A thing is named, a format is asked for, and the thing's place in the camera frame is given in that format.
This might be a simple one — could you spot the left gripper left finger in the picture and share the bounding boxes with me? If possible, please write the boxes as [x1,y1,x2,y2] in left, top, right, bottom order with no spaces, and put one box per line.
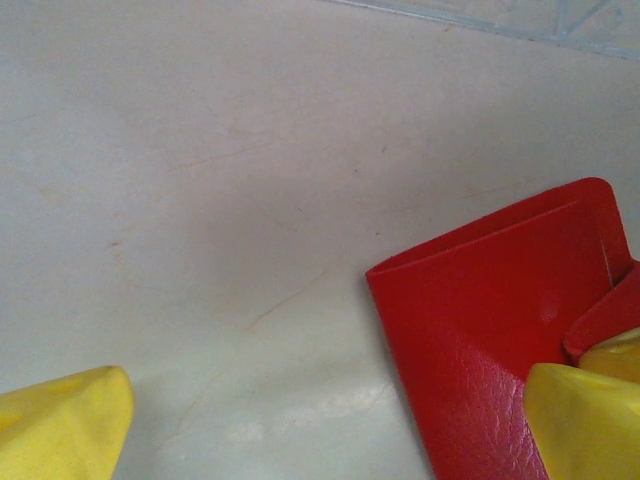
[0,365,136,480]

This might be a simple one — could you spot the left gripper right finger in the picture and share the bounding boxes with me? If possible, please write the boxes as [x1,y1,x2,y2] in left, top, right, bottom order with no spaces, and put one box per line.
[523,327,640,480]

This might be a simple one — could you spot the red card holder wallet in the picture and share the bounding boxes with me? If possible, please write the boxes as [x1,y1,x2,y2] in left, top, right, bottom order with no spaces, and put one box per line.
[364,176,640,480]

